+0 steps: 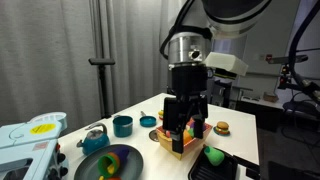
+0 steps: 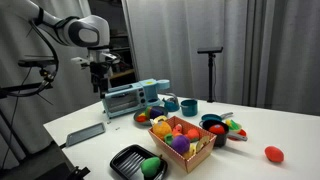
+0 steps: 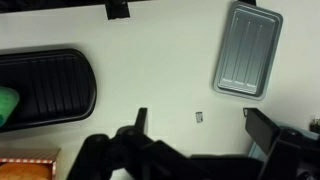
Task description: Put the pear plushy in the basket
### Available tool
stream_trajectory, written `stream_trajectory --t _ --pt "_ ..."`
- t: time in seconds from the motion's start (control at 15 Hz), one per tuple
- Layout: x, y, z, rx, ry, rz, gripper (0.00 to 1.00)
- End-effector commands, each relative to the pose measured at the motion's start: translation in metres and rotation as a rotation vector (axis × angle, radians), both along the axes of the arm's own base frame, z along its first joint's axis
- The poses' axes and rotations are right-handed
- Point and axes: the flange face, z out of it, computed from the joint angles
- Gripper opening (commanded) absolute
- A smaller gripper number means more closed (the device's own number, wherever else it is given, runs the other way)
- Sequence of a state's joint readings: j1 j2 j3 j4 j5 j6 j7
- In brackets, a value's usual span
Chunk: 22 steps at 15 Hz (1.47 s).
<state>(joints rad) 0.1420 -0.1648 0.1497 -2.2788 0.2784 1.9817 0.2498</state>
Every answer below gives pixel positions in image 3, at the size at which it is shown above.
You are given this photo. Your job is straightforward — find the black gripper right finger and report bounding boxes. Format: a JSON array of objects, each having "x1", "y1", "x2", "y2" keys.
[{"x1": 243, "y1": 107, "x2": 320, "y2": 180}]

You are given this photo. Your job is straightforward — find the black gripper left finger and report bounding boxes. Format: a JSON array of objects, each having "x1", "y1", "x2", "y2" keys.
[{"x1": 66, "y1": 107, "x2": 183, "y2": 180}]

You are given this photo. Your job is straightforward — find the green pear plushy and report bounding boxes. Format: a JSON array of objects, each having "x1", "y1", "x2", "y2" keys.
[{"x1": 0, "y1": 85, "x2": 21, "y2": 128}]

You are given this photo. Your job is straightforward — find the small metal clip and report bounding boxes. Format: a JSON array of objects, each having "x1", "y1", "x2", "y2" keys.
[{"x1": 195, "y1": 111, "x2": 204, "y2": 124}]

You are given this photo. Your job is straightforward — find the silver metal baking tray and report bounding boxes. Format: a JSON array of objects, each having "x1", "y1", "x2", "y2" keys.
[{"x1": 213, "y1": 0, "x2": 284, "y2": 101}]

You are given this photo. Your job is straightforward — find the wooden box of toy food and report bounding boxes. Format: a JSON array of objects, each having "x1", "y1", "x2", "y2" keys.
[{"x1": 0, "y1": 147, "x2": 62, "y2": 180}]

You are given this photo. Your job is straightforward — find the black ribbed grill tray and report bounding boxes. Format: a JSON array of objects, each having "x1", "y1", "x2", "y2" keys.
[{"x1": 0, "y1": 48, "x2": 98, "y2": 133}]

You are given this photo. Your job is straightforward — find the black tape piece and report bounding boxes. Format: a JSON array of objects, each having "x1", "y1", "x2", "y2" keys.
[{"x1": 105, "y1": 0, "x2": 131, "y2": 20}]

